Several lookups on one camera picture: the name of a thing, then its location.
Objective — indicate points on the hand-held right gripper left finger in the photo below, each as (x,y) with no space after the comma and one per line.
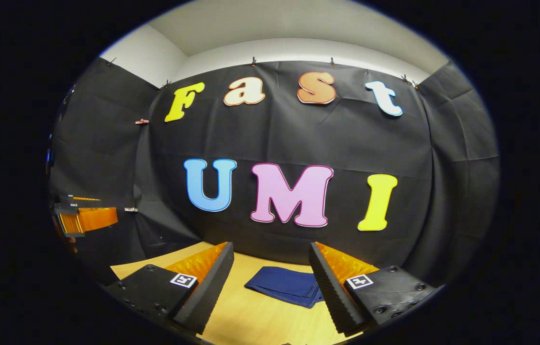
(212,282)

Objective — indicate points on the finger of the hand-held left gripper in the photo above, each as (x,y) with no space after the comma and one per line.
(80,202)
(92,219)

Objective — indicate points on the black backdrop cloth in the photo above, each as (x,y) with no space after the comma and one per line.
(298,139)

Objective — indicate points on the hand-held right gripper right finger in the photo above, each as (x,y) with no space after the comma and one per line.
(326,285)

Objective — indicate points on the blue jeans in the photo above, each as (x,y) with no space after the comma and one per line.
(284,282)

